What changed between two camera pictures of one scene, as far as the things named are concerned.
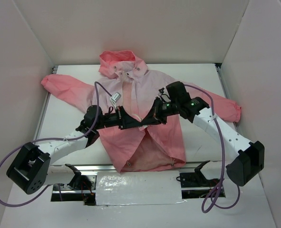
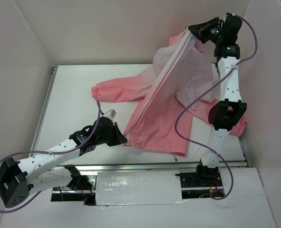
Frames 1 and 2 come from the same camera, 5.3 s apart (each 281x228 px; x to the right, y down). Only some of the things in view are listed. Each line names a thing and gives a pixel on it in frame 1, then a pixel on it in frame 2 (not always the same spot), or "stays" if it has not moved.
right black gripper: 158,111 -> 202,31
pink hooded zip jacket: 125,85 -> 180,87
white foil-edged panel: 138,187 stays
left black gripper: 121,118 -> 115,134
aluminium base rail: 201,166 stays
